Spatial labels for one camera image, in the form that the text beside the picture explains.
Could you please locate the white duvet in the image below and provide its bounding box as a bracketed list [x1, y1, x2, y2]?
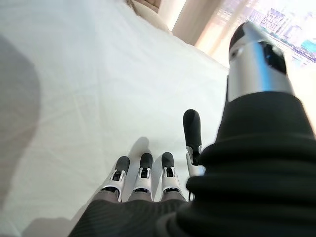
[0, 0, 230, 237]

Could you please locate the large beige pillow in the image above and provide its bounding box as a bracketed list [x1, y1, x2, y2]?
[127, 0, 171, 32]

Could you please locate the sheer beige curtain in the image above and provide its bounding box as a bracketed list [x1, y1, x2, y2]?
[195, 0, 250, 62]

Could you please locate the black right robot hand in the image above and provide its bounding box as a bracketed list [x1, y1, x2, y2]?
[66, 21, 316, 237]

